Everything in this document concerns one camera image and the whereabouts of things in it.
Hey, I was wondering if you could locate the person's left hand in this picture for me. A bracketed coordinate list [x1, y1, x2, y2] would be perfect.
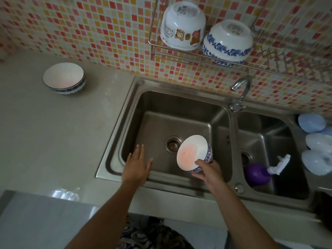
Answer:
[121, 144, 154, 188]

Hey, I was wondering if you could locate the person's left forearm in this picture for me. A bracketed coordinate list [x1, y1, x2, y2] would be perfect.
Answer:
[65, 182, 142, 249]

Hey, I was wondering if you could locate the blue rimmed white bowl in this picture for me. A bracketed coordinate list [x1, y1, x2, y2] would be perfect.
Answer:
[43, 62, 86, 95]

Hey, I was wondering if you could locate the blue plastic lid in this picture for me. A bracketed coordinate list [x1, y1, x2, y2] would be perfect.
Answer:
[298, 113, 326, 133]

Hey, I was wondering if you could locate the small sink drain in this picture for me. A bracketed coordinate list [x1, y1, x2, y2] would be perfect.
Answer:
[240, 150, 253, 166]

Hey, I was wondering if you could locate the sink drain strainer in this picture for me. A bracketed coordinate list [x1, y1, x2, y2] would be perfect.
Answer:
[165, 136, 184, 154]

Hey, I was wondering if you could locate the person's right forearm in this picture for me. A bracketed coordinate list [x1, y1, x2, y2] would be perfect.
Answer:
[211, 181, 280, 249]

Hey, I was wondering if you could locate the blue patterned white bowl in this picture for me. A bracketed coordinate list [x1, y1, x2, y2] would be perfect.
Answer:
[176, 135, 214, 174]

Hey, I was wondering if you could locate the person's patterned clothing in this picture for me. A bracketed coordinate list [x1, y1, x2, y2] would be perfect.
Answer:
[118, 216, 195, 249]

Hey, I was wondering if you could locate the purple spray bottle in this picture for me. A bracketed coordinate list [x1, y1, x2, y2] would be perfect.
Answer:
[244, 154, 291, 187]

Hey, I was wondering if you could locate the chrome faucet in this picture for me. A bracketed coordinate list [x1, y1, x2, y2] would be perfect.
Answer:
[228, 75, 253, 112]

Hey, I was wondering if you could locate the white bowl with cartoon print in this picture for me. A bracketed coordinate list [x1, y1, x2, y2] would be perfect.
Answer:
[160, 2, 206, 52]

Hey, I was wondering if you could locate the metal wire dish rack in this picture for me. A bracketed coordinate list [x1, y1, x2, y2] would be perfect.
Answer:
[148, 0, 332, 83]

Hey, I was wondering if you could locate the person's right hand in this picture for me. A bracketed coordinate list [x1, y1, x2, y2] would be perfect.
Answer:
[191, 159, 223, 193]

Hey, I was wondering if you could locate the stainless steel double sink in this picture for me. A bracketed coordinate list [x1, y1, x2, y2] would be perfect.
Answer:
[95, 76, 332, 213]

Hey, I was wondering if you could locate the white bowl with blue flowers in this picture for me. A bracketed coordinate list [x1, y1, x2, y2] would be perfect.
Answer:
[202, 19, 253, 67]

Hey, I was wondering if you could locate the white plastic lid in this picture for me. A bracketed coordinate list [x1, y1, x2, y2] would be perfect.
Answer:
[305, 133, 332, 153]
[301, 149, 332, 176]

